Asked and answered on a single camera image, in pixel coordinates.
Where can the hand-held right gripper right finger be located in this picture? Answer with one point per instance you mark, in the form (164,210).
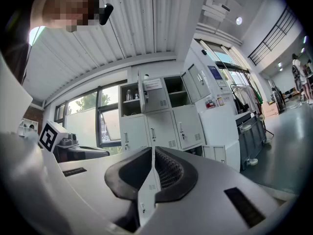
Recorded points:
(178,177)

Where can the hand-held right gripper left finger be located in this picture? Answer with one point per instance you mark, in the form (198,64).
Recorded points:
(127,177)

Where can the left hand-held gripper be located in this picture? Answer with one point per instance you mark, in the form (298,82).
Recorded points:
(52,136)

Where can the grey metal locker cabinet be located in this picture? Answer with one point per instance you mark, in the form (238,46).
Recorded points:
(161,128)

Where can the black framed window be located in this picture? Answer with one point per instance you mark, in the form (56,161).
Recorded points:
(88,101)

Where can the steel flask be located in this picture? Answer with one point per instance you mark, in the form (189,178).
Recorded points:
(128,95)

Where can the small metal cup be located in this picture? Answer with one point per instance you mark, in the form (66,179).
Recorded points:
(136,96)

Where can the white open shelf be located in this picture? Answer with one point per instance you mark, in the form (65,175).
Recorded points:
(22,127)

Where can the red capped clear bottle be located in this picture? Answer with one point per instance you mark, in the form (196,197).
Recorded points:
(208,103)

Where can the grey wheeled cart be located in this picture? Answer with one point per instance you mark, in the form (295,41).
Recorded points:
(252,136)

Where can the white paper notice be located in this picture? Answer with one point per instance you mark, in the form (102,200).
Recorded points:
(152,84)

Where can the clothes rack with garments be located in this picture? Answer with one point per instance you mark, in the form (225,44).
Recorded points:
(244,99)

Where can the cardboard box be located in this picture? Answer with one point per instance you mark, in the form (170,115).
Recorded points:
(270,110)

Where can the glass entrance door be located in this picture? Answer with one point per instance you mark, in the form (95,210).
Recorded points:
(228,62)

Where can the standing floor fan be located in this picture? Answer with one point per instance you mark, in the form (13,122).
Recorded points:
(278,99)

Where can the person's head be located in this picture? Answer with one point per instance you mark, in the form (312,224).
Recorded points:
(66,6)

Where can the round ceiling light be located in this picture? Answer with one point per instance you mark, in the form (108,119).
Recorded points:
(239,20)

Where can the black balcony railing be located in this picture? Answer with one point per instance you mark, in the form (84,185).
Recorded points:
(271,34)

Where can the white ceiling air conditioner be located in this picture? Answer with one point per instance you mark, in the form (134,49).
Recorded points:
(216,8)

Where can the white wall notice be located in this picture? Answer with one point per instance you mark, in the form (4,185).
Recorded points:
(221,83)

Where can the blue wall poster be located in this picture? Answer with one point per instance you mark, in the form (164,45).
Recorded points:
(214,72)

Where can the black wall sensor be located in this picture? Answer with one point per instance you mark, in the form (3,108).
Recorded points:
(204,52)

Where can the black head-worn camera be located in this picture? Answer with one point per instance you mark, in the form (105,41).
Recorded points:
(106,13)

